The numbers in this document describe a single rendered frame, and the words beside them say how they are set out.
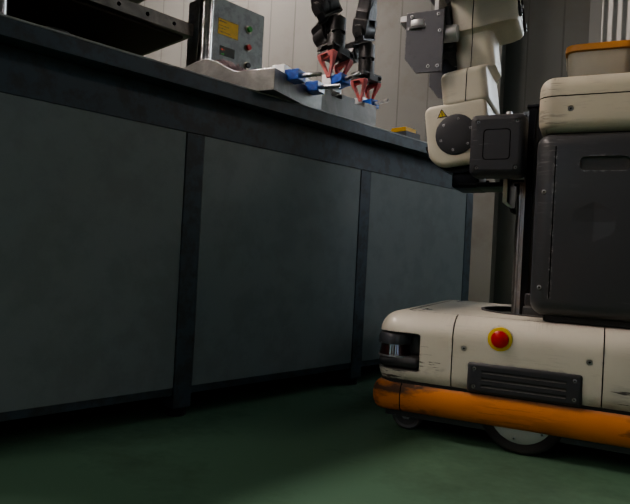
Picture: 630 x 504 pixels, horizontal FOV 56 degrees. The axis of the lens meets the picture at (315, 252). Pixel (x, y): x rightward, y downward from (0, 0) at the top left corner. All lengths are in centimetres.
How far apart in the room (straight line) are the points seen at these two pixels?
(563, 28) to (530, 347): 331
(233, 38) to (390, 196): 114
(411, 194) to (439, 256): 28
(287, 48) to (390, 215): 318
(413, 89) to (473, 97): 290
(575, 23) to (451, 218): 239
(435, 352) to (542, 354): 22
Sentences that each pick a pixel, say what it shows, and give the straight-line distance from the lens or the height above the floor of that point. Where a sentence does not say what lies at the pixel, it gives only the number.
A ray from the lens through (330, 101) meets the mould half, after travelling 183.
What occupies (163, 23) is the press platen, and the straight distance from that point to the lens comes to 250.
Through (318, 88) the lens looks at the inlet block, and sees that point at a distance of 167.
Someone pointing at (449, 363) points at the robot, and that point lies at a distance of 137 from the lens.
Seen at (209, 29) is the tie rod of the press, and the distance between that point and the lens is 253.
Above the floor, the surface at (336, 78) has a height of 93.
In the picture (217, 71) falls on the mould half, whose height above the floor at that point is 86.
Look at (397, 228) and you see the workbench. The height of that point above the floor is 50.
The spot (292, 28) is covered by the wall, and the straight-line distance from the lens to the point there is 504.
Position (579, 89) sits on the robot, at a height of 78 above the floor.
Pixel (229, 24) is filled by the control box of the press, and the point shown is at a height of 137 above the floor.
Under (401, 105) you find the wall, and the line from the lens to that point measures 449.
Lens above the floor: 40
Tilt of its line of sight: level
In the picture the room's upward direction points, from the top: 3 degrees clockwise
